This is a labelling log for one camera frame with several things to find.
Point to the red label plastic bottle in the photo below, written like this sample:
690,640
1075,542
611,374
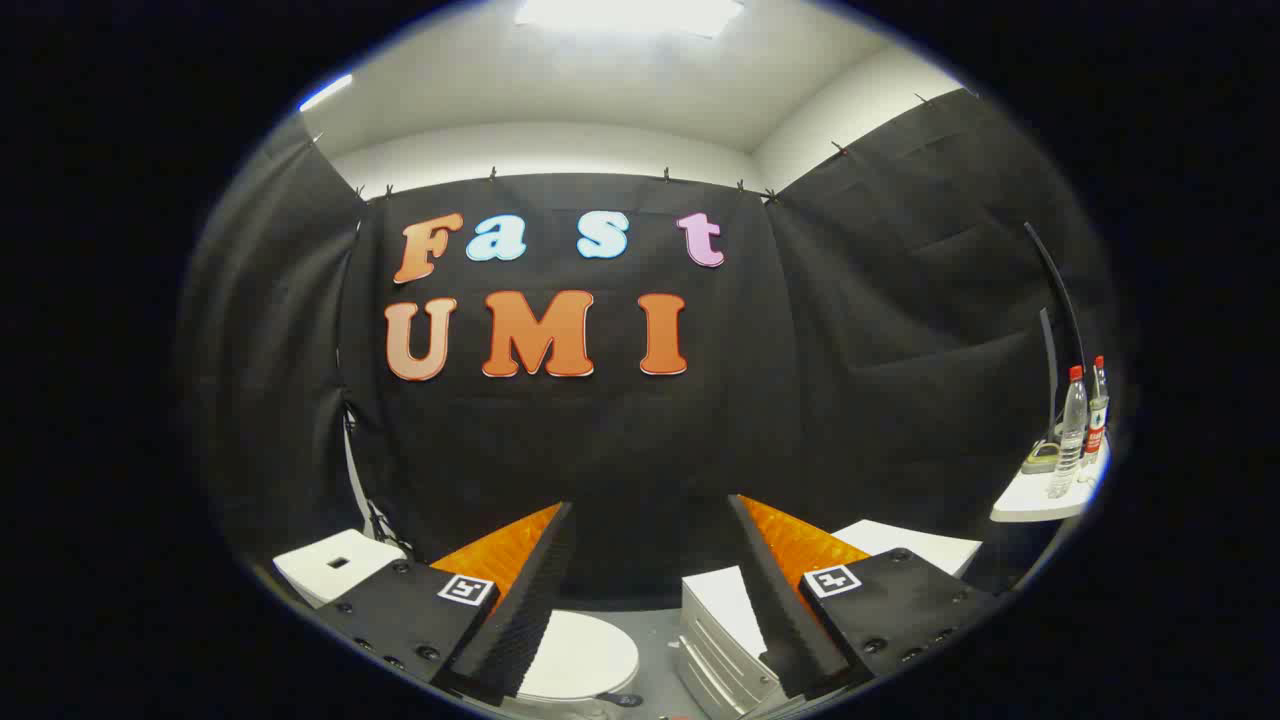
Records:
1098,410

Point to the white side shelf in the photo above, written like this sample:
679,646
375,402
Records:
1030,500

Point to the curved black pole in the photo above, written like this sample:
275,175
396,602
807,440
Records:
1058,285

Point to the white toilet lid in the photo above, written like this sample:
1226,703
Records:
585,655

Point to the white drawer cabinet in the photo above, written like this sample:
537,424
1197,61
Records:
720,615

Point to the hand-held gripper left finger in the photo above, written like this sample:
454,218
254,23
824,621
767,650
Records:
520,610

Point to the white toilet tank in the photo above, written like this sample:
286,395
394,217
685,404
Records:
320,575

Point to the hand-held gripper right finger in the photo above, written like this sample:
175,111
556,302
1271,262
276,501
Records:
780,610

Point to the large ceiling light panel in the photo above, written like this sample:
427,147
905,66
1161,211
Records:
630,14

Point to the small grey tape roll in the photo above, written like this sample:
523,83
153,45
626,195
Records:
1042,458

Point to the grey upright pole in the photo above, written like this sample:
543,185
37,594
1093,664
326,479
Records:
1050,370

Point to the clear plastic water bottle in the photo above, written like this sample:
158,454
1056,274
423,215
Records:
1070,430

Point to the black backdrop cloth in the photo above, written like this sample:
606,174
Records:
620,450

